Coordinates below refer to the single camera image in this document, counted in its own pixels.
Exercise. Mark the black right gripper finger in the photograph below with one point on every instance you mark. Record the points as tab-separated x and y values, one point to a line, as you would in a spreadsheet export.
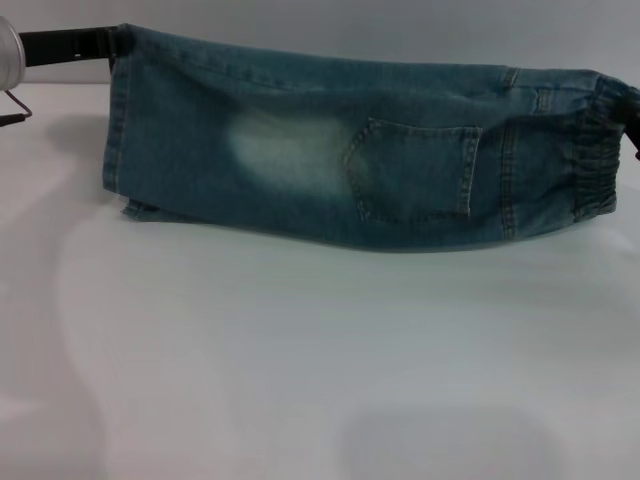
631	132

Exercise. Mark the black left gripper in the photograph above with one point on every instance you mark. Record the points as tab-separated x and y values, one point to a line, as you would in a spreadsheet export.
65	46

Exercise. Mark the blue denim shorts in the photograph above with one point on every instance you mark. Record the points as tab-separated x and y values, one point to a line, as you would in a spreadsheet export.
350	165

